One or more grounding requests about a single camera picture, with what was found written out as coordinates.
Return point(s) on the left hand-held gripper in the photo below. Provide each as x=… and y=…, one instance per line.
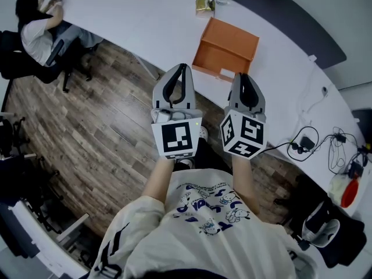
x=175, y=138

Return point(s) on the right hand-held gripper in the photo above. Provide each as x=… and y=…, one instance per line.
x=244, y=135

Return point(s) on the orange cardboard box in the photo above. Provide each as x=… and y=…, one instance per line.
x=223, y=39

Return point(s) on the person's left forearm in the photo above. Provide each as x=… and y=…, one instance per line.
x=158, y=182

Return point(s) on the person's right forearm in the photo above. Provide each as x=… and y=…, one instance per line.
x=245, y=185

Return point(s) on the person's white shoe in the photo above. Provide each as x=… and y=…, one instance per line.
x=184, y=162
x=203, y=133

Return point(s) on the person's black trousers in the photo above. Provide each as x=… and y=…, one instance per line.
x=210, y=155

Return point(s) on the black power adapter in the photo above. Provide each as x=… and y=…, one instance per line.
x=307, y=143

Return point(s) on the white divider clip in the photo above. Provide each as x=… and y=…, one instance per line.
x=312, y=58

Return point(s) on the long dark desk divider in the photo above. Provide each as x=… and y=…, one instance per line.
x=279, y=16

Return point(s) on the gold snack packet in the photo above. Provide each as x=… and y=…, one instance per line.
x=205, y=3

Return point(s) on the black monitor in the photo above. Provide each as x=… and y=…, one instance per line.
x=363, y=126

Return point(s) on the red lid container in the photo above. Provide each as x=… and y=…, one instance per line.
x=346, y=189

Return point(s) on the person's white printed shirt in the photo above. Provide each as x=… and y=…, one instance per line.
x=203, y=243

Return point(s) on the black office chair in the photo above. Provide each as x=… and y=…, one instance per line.
x=37, y=196
x=17, y=62
x=8, y=135

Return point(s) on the black chair with grey armrest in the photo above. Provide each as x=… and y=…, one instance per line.
x=343, y=243

